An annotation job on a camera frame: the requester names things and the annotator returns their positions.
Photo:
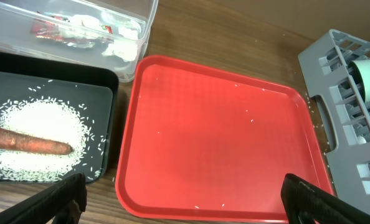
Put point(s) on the grey dishwasher rack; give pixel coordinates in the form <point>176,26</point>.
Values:
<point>345,115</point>

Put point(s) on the clear plastic bin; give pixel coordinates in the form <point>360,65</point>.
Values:
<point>106,34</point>

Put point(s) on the red strawberry cake wrapper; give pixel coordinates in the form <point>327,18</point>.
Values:
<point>66,34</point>

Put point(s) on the green bowl with rice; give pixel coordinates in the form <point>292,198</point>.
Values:
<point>361,72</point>

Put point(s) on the black plastic tray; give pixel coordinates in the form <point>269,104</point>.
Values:
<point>20,72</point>

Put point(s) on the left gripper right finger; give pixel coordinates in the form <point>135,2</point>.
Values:
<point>305,203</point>

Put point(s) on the white tissue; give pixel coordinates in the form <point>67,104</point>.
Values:
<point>127,51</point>
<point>80,21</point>

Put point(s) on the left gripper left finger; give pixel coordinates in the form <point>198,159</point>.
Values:
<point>63,202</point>

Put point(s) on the orange carrot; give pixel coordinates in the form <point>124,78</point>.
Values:
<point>13,141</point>

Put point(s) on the white rice pile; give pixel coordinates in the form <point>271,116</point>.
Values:
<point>77,115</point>

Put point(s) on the red serving tray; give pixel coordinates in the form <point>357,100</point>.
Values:
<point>206,144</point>

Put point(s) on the white plastic spoon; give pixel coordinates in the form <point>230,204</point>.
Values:
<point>361,140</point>

